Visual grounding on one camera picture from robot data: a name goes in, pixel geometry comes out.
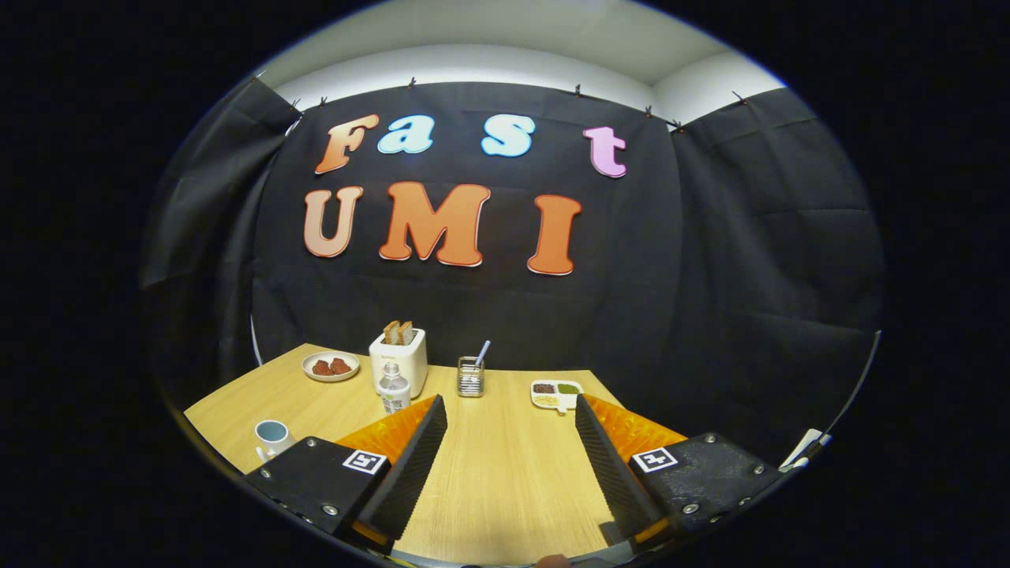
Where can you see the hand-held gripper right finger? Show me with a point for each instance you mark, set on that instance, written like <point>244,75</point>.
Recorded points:
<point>611,465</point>

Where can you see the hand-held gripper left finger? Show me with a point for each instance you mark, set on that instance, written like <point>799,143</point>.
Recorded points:
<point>410,465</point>

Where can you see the clear juice bottle white label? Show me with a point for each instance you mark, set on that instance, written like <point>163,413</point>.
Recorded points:
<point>394,390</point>

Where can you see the white cup blue inside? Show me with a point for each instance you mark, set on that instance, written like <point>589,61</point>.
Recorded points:
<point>272,435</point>

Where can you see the white divided dish with beans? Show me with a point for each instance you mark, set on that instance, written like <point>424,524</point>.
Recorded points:
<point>557,397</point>

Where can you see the wooden table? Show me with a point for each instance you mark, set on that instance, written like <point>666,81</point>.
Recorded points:
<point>505,473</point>

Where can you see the metal mesh holder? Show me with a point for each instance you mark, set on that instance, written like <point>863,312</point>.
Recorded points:
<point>470,379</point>

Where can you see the white toaster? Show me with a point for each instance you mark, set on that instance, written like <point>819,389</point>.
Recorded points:
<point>406,359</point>

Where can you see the small white plate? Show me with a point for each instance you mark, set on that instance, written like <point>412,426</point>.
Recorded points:
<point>331,377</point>

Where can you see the red food piece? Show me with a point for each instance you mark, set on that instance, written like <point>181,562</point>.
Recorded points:
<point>321,368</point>
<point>341,366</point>

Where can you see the toasted bread slice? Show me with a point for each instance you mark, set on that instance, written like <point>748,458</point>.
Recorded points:
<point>405,333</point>
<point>391,333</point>

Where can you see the white straw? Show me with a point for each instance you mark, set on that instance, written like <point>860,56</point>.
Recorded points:
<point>482,353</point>

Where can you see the white sheet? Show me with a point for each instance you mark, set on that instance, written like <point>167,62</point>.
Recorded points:
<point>801,448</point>

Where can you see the black backdrop cloth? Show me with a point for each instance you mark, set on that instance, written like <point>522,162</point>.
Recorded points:
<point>750,276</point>

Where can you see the white frame pole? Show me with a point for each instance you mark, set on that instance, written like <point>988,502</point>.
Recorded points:
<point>856,386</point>
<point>256,343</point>

